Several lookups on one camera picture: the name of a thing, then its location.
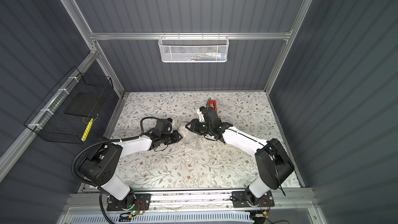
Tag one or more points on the white wire basket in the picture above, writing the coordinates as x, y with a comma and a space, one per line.
175, 50

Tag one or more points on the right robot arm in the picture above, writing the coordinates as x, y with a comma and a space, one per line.
273, 163

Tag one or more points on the pens in white basket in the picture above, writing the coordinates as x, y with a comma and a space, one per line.
210, 56

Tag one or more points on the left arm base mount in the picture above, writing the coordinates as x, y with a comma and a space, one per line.
136, 202

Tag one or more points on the clear bubble wrap sheet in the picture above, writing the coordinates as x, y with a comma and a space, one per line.
189, 139

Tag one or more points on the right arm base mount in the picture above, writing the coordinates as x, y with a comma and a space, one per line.
242, 199

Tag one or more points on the aluminium front rail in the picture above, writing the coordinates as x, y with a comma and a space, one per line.
199, 199

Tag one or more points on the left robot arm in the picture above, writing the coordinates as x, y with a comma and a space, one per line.
96, 165

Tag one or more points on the black wire basket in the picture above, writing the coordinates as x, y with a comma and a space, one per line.
64, 117

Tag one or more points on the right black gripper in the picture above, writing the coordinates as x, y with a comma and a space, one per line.
195, 126

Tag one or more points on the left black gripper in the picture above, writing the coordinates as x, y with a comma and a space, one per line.
172, 135

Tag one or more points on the red tape dispenser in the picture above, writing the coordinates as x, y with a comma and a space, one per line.
213, 104

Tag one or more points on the floral table mat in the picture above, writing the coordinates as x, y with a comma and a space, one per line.
217, 165

